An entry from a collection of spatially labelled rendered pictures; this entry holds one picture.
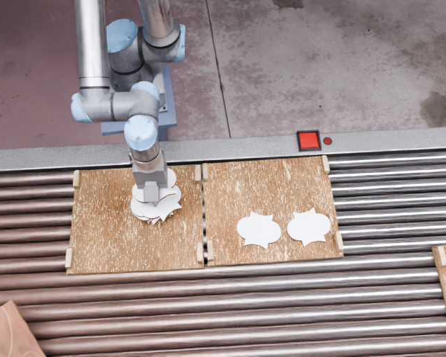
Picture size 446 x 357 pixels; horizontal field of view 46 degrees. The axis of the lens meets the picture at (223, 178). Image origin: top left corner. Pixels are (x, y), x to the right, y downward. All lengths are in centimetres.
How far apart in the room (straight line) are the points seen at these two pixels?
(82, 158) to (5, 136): 134
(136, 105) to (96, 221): 49
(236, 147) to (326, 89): 141
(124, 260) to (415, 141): 104
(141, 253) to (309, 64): 191
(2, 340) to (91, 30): 83
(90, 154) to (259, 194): 59
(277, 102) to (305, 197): 140
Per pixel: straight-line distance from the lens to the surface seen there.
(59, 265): 171
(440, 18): 367
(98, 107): 138
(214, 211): 167
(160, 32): 165
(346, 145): 185
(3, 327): 157
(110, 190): 174
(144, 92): 137
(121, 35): 174
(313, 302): 162
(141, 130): 128
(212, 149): 180
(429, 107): 322
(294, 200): 170
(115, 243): 167
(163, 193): 153
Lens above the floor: 246
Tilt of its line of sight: 63 degrees down
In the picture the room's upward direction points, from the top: 1 degrees counter-clockwise
